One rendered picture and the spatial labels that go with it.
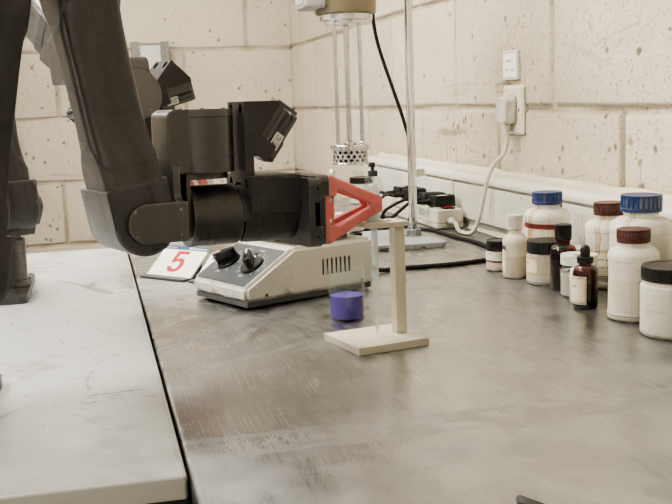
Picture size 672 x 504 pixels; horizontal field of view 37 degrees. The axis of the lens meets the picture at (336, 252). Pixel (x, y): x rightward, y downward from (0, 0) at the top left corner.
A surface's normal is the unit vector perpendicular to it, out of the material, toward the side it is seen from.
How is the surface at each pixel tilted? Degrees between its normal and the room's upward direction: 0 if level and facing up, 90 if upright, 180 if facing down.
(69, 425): 0
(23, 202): 83
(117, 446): 0
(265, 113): 90
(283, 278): 90
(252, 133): 90
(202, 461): 0
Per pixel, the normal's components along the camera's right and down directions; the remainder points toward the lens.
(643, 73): -0.97, 0.07
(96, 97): 0.50, 0.12
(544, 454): -0.04, -0.99
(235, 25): 0.24, 0.13
